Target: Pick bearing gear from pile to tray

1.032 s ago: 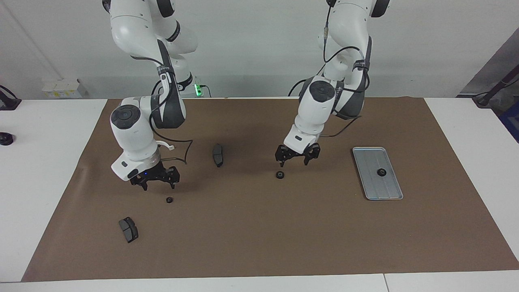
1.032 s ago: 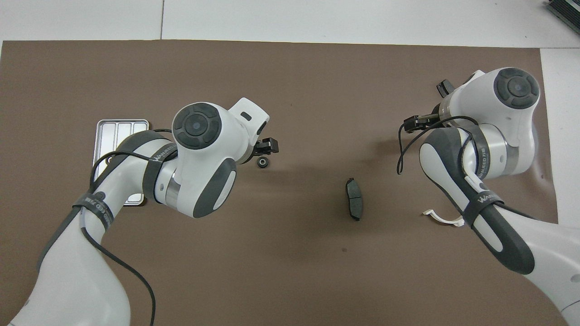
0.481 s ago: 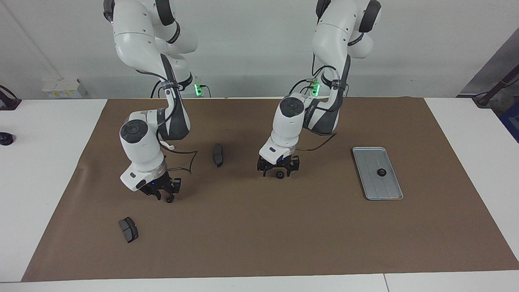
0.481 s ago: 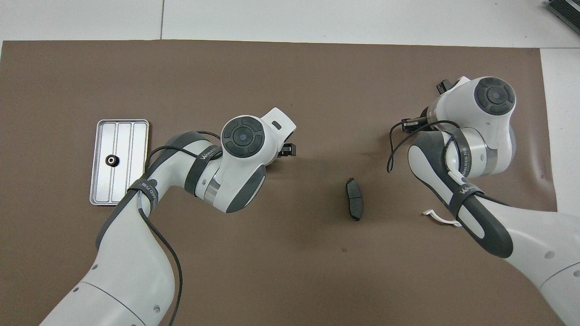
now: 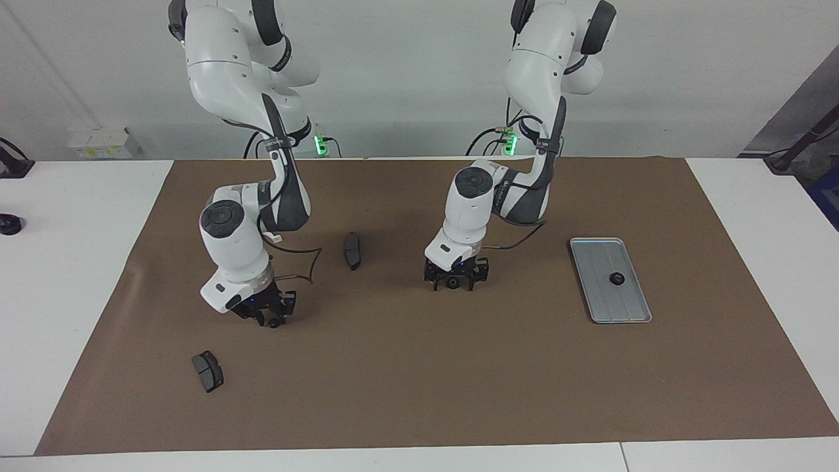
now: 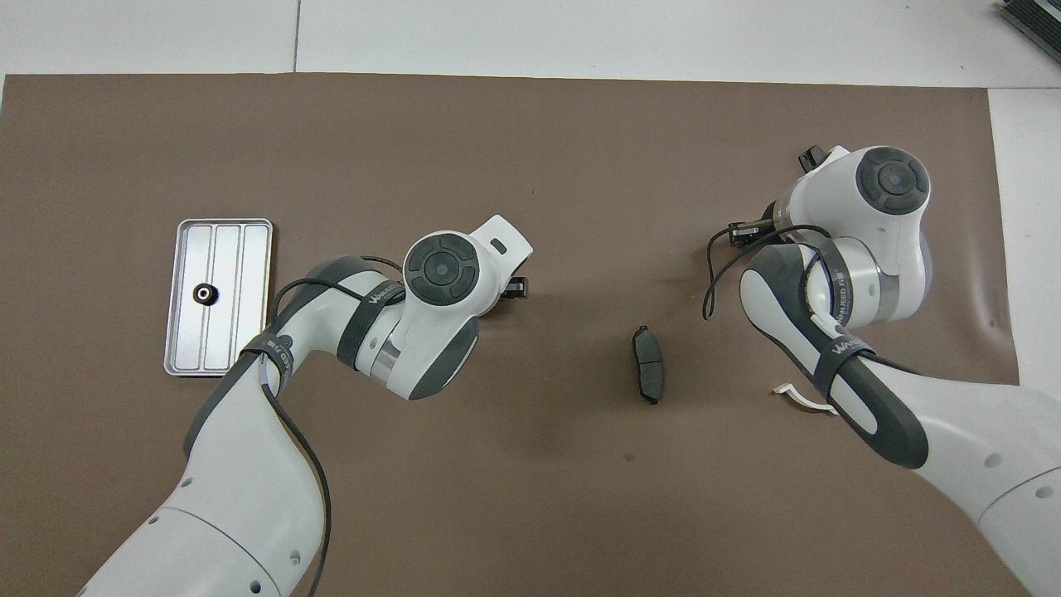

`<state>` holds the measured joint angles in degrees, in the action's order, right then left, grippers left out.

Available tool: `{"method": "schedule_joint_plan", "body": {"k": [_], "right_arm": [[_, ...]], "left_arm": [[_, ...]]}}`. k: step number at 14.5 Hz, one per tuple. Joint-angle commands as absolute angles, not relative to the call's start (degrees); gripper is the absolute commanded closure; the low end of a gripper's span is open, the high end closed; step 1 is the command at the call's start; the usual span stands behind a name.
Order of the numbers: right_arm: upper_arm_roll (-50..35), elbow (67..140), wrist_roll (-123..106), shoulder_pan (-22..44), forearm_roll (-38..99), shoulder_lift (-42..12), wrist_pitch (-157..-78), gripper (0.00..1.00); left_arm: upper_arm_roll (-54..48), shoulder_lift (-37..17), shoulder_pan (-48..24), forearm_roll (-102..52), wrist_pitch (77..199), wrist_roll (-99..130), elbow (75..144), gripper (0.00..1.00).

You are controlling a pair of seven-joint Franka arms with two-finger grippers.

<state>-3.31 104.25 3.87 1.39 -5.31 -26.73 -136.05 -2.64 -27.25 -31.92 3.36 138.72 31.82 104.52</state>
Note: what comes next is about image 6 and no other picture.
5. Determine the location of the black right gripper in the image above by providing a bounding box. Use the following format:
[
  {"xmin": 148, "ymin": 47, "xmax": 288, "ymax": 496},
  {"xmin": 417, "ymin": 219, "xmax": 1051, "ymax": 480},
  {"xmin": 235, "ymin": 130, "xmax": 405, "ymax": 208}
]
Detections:
[{"xmin": 728, "ymin": 197, "xmax": 793, "ymax": 248}]

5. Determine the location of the silver metal tray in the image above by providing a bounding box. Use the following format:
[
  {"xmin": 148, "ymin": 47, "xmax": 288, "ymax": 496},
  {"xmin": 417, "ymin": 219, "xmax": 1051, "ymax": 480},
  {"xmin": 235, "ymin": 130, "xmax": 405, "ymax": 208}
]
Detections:
[{"xmin": 163, "ymin": 218, "xmax": 274, "ymax": 378}]

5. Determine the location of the brown table mat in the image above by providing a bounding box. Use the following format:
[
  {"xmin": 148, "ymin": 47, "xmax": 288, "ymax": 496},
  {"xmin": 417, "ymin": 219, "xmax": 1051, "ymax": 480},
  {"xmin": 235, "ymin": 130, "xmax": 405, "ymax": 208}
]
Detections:
[{"xmin": 0, "ymin": 73, "xmax": 1041, "ymax": 597}]

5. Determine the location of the long grey brake pad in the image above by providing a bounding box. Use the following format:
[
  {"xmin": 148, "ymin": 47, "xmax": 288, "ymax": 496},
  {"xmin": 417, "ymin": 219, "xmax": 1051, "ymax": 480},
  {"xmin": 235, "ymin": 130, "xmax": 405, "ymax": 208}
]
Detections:
[{"xmin": 632, "ymin": 324, "xmax": 666, "ymax": 406}]

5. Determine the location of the dark ridged equipment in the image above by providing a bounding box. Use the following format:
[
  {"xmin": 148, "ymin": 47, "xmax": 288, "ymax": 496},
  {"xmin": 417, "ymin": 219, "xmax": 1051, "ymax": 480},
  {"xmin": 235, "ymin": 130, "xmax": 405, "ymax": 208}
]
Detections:
[{"xmin": 999, "ymin": 0, "xmax": 1061, "ymax": 66}]

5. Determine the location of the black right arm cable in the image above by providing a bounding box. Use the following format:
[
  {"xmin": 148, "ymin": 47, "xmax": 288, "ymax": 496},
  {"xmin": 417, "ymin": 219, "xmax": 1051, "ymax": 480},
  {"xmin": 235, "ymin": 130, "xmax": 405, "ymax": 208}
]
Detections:
[{"xmin": 702, "ymin": 224, "xmax": 834, "ymax": 320}]

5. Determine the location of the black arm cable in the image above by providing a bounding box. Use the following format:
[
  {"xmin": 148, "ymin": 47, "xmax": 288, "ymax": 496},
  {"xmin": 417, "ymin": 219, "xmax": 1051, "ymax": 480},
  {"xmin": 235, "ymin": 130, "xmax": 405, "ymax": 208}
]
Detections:
[
  {"xmin": 257, "ymin": 255, "xmax": 407, "ymax": 597},
  {"xmin": 702, "ymin": 224, "xmax": 834, "ymax": 320}
]

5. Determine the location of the white curved plastic bracket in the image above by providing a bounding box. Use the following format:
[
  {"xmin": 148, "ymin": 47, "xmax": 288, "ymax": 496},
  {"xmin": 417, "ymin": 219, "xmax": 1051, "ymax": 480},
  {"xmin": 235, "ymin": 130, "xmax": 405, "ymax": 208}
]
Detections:
[{"xmin": 773, "ymin": 381, "xmax": 838, "ymax": 414}]

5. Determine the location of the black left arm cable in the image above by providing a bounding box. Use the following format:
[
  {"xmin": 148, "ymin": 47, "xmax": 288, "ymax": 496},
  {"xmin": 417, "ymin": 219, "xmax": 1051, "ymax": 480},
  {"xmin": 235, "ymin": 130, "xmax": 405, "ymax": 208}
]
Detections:
[{"xmin": 257, "ymin": 255, "xmax": 407, "ymax": 597}]

